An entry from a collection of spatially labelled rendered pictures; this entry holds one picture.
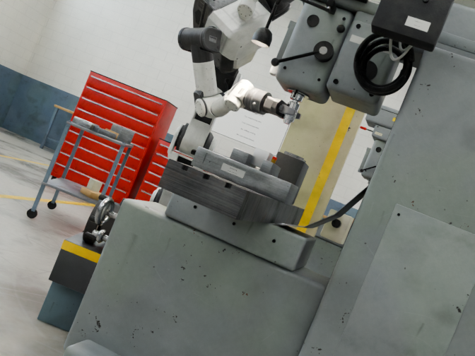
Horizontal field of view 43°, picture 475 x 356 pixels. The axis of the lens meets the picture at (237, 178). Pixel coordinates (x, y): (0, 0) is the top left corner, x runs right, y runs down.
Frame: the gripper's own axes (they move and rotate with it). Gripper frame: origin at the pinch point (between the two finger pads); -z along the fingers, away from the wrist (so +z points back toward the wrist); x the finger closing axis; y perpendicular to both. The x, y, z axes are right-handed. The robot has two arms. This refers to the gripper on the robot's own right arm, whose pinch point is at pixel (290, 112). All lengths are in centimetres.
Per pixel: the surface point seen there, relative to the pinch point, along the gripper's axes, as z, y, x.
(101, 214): 50, 63, -16
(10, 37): 928, -41, 611
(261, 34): 16.3, -21.3, -13.3
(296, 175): 1.3, 19.7, 30.9
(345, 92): -19.5, -11.9, -6.9
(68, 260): 73, 92, 5
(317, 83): -9.0, -11.5, -8.0
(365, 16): -15.5, -38.8, -7.3
